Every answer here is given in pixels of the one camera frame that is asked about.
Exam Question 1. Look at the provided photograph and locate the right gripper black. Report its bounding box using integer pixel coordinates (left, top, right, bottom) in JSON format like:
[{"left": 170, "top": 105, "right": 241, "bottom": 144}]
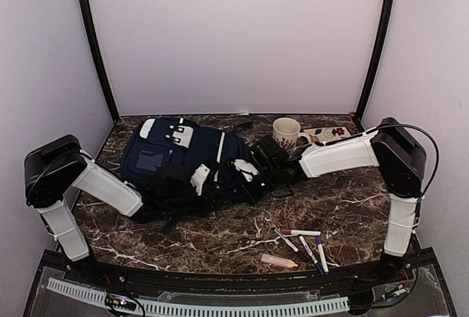
[{"left": 235, "top": 164, "right": 282, "bottom": 205}]

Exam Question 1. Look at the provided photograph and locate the red cap white marker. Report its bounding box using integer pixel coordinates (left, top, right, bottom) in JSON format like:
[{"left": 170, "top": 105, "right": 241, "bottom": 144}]
[{"left": 280, "top": 229, "right": 321, "bottom": 236}]

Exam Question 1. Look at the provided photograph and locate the navy blue student backpack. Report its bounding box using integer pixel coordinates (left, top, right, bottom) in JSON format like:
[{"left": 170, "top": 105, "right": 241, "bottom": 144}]
[{"left": 120, "top": 117, "right": 248, "bottom": 231}]

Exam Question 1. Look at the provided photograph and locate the black cap white marker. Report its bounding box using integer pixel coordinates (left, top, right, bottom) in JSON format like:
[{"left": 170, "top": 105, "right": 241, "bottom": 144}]
[{"left": 273, "top": 228, "right": 298, "bottom": 253}]

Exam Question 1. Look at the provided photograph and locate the blue cap white marker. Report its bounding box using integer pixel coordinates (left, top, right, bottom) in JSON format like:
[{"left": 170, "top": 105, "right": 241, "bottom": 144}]
[{"left": 316, "top": 236, "right": 329, "bottom": 275}]

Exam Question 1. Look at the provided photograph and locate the yellow tip highlighter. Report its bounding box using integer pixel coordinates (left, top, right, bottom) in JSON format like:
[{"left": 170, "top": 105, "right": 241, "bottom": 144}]
[{"left": 261, "top": 254, "right": 298, "bottom": 269}]

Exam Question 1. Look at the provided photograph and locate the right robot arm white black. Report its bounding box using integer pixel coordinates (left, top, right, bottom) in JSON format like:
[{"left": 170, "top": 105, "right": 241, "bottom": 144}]
[{"left": 232, "top": 117, "right": 431, "bottom": 283}]

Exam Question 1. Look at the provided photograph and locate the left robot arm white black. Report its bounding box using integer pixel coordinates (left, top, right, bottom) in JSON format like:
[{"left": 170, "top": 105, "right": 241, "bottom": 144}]
[{"left": 23, "top": 134, "right": 222, "bottom": 285}]

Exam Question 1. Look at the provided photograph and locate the cream floral ceramic mug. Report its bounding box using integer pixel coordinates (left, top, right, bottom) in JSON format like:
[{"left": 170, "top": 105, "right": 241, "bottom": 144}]
[{"left": 273, "top": 117, "right": 312, "bottom": 154}]

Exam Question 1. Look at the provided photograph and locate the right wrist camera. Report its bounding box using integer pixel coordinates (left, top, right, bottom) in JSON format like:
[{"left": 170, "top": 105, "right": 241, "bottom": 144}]
[{"left": 225, "top": 158, "right": 259, "bottom": 182}]

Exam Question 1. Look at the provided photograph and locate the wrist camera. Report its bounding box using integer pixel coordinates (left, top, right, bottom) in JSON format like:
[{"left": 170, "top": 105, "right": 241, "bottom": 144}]
[
  {"left": 225, "top": 158, "right": 259, "bottom": 182},
  {"left": 190, "top": 163, "right": 213, "bottom": 196}
]

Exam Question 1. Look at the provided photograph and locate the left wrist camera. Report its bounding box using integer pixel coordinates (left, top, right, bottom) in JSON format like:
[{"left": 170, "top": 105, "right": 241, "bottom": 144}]
[{"left": 190, "top": 163, "right": 213, "bottom": 196}]

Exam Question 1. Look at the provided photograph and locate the white slotted cable duct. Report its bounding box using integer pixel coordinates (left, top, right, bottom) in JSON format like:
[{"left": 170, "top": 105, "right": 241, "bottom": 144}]
[{"left": 45, "top": 278, "right": 350, "bottom": 316}]

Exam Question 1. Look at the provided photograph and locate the black front rail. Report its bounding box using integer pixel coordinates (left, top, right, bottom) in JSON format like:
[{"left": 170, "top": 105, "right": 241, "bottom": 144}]
[{"left": 30, "top": 248, "right": 440, "bottom": 297}]

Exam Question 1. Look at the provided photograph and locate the right black frame post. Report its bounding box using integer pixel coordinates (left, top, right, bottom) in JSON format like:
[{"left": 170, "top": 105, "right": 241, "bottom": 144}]
[{"left": 355, "top": 0, "right": 394, "bottom": 121}]

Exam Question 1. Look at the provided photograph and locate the black frame post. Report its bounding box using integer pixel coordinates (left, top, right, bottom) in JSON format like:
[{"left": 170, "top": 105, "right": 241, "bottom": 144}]
[
  {"left": 355, "top": 0, "right": 394, "bottom": 121},
  {"left": 78, "top": 0, "right": 120, "bottom": 124}
]

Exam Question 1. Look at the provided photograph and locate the left black frame post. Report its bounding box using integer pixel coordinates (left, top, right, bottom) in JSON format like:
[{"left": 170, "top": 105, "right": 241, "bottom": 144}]
[{"left": 78, "top": 0, "right": 120, "bottom": 124}]

